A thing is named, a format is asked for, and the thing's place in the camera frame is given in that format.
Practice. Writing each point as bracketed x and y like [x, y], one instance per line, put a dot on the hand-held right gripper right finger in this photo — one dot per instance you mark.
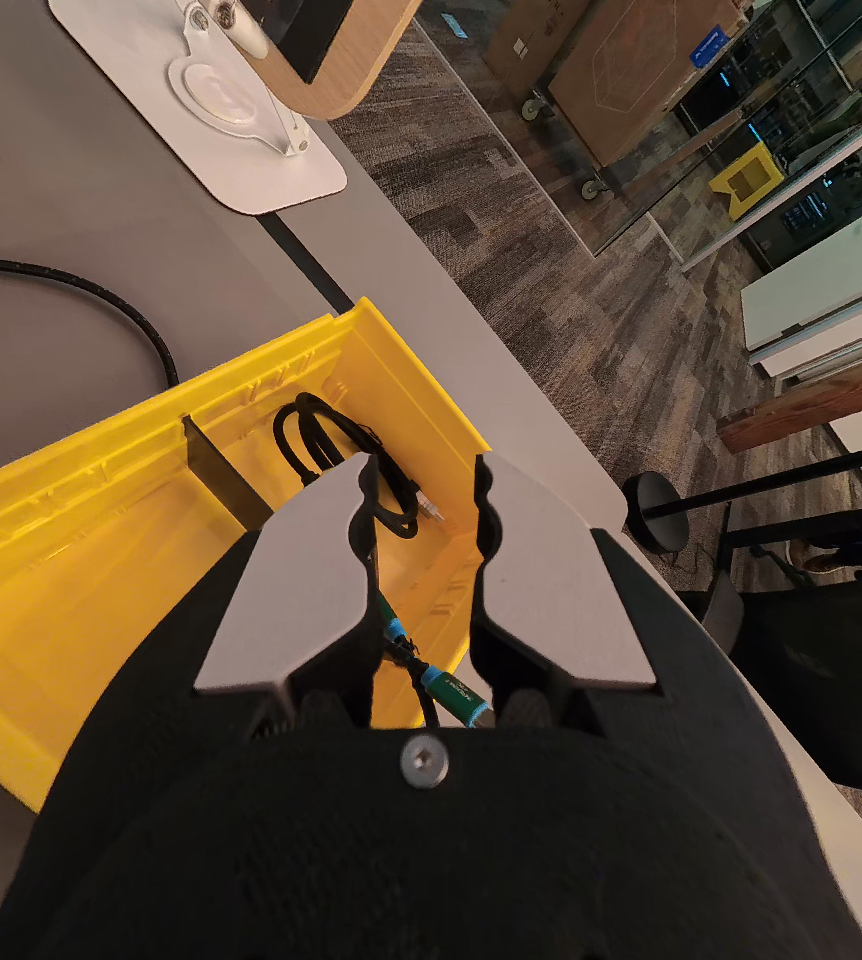
[558, 600]

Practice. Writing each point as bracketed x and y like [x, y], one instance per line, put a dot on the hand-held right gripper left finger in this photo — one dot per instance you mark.
[288, 600]

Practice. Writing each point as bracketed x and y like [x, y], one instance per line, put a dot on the yellow plastic bin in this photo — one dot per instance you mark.
[63, 600]

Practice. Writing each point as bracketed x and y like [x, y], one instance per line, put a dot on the dark bin divider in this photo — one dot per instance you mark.
[224, 480]

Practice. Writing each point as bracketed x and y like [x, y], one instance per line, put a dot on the brown wooden beam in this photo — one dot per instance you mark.
[813, 409]

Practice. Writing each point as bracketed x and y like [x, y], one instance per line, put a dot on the white table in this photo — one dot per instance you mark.
[813, 300]

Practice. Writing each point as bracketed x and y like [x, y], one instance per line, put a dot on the dark equipment shelf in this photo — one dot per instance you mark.
[806, 210]

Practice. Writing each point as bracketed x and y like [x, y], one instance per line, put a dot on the wood framed display stand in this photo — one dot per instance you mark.
[175, 150]

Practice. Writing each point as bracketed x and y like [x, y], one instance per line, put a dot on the small yellow crate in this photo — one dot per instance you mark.
[765, 161]

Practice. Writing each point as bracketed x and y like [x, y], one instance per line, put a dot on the large cardboard box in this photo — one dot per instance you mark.
[641, 75]

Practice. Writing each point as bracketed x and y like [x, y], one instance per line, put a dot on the small cardboard box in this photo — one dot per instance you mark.
[528, 37]

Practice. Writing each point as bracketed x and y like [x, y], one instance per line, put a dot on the black stanchion post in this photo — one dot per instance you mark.
[656, 514]
[813, 529]

